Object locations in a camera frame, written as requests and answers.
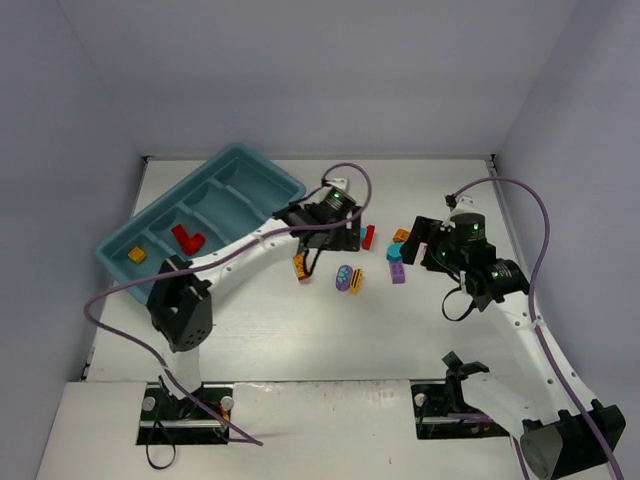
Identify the orange square lego in tray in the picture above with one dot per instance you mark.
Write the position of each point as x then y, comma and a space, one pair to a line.
137, 255

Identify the purple rectangular lego brick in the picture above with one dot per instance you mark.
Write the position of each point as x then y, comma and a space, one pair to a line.
397, 272

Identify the teal divided plastic tray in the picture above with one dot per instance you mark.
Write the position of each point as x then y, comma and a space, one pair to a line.
227, 197

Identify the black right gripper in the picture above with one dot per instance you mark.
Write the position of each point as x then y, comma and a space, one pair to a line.
420, 240

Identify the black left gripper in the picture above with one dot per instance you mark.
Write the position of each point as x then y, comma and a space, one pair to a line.
347, 236

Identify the red L-shaped lego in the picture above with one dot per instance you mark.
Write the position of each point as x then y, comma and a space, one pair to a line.
193, 244

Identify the teal rounded lego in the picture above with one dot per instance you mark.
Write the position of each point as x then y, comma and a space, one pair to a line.
393, 252

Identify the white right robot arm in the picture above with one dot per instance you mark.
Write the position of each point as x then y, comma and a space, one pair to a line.
564, 429

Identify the red boat-shaped lego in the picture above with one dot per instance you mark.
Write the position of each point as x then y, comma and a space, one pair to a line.
180, 234

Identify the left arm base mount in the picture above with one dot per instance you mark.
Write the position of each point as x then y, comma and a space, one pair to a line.
165, 420

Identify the red long lego brick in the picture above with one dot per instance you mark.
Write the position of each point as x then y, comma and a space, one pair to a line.
367, 242

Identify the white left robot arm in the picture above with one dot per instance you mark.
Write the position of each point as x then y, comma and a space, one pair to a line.
181, 308

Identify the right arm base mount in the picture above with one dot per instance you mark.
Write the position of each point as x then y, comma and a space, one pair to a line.
440, 411

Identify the purple oval paw lego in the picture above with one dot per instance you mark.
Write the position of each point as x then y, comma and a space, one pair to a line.
343, 277

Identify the yellow black striped lego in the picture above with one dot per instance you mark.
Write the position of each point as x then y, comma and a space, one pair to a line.
356, 281

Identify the small orange lego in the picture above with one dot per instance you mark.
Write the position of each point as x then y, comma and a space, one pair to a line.
401, 235

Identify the orange yellow lego brick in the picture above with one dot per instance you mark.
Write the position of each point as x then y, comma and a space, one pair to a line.
300, 267

